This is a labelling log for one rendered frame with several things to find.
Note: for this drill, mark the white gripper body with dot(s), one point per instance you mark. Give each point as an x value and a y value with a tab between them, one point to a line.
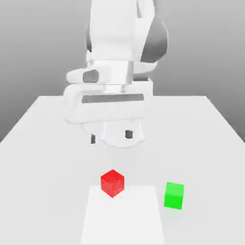
107	112

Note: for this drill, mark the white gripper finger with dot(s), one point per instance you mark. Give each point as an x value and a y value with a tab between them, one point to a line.
128	134
92	138

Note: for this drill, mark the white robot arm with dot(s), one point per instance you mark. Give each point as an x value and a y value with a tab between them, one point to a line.
113	34

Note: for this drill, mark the small red cube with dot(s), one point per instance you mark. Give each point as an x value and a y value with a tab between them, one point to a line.
112	183

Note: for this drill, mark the small green cube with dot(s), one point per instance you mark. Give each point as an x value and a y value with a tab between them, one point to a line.
173	195

